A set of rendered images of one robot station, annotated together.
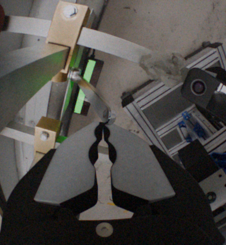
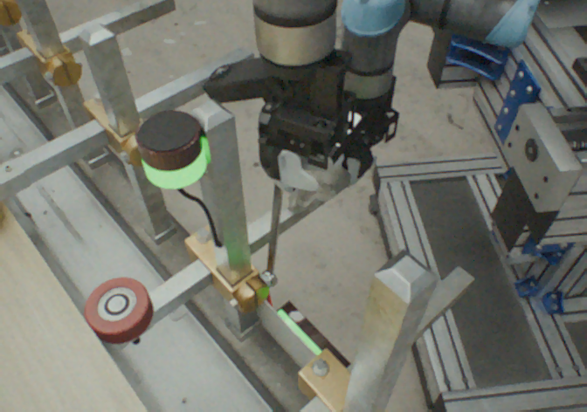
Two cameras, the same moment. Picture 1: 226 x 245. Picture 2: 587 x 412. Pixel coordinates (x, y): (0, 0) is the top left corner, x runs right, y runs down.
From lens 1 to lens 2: 61 cm
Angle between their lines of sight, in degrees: 58
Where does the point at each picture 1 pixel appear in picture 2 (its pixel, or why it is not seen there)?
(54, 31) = (210, 258)
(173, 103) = (484, 309)
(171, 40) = (344, 276)
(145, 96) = (443, 364)
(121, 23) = not seen: hidden behind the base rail
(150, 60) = (294, 201)
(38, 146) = (334, 397)
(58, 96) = (298, 396)
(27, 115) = not seen: outside the picture
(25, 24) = (174, 285)
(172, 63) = not seen: hidden behind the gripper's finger
